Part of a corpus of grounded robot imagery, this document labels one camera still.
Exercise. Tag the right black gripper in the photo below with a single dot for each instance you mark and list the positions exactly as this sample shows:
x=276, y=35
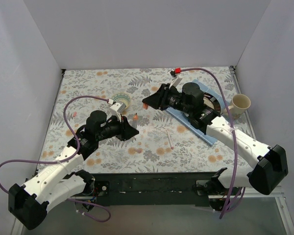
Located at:
x=165, y=96

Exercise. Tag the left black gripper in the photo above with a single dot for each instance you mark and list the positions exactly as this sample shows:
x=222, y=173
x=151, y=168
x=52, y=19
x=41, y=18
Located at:
x=123, y=128

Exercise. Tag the grey highlighter pen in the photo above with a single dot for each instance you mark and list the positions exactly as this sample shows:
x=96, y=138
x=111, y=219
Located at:
x=135, y=121

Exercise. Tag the orange pen cap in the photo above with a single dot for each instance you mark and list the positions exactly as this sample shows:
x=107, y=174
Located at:
x=145, y=106

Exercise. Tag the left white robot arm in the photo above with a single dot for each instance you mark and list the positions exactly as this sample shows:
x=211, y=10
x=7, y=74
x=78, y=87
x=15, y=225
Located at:
x=31, y=202

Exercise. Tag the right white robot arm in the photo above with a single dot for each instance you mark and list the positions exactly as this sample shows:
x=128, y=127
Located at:
x=268, y=164

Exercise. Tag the pink white pen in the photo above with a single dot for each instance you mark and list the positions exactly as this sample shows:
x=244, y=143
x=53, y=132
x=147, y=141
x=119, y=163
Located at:
x=169, y=139

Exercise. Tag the patterned glass bowl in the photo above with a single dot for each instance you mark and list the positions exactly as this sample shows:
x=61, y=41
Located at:
x=122, y=97

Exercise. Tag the blue checked cloth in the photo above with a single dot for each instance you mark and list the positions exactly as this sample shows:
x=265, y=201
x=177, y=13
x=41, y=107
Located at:
x=178, y=115

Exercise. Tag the floral table mat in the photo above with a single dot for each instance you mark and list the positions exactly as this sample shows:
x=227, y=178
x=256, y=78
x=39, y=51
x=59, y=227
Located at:
x=84, y=91

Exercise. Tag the dark striped plate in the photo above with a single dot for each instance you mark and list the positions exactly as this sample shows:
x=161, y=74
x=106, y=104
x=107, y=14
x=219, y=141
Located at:
x=212, y=102

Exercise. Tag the cream ceramic mug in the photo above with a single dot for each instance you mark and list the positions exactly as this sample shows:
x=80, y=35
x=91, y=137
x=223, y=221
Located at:
x=238, y=105

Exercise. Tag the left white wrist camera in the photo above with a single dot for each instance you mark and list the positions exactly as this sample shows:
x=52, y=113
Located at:
x=116, y=108

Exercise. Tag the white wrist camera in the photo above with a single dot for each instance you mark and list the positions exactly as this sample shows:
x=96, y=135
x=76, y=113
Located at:
x=176, y=78
x=116, y=108

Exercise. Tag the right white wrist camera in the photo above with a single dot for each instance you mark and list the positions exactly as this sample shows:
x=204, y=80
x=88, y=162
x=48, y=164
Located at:
x=176, y=78

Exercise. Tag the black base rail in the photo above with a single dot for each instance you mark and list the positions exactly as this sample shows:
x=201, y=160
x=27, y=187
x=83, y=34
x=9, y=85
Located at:
x=183, y=188

